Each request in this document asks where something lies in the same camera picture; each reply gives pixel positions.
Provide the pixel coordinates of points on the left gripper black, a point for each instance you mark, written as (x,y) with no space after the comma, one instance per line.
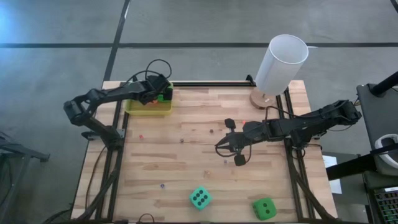
(155,84)

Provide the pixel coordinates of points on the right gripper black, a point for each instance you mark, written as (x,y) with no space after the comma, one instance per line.
(255,132)

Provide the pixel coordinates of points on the green foam die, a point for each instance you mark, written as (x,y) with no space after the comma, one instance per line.
(259,214)
(160,97)

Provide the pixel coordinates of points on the teal foam die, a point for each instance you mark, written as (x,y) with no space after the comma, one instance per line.
(201,196)

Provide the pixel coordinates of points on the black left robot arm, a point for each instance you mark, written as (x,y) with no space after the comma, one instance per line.
(109,93)

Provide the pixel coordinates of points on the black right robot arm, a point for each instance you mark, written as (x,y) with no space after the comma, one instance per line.
(311,124)

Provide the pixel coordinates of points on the yellow translucent plastic bin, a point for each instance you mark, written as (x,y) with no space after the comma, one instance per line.
(146,110)

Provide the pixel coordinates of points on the white shade table lamp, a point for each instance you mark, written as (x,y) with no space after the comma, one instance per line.
(280,68)

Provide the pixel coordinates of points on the white paper sheet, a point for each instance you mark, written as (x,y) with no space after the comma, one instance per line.
(330,161)

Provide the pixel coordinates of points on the black beam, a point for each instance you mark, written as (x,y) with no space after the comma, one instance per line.
(351,166)

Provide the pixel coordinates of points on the grey metal stand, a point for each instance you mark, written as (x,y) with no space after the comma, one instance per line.
(28,150)

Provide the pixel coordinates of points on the dark grey cart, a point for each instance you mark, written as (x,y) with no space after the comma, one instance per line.
(379,118)

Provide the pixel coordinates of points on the black pole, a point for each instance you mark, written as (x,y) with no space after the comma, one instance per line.
(385,83)

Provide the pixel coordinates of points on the keyboard with coloured keys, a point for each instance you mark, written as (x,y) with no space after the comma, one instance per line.
(388,205)

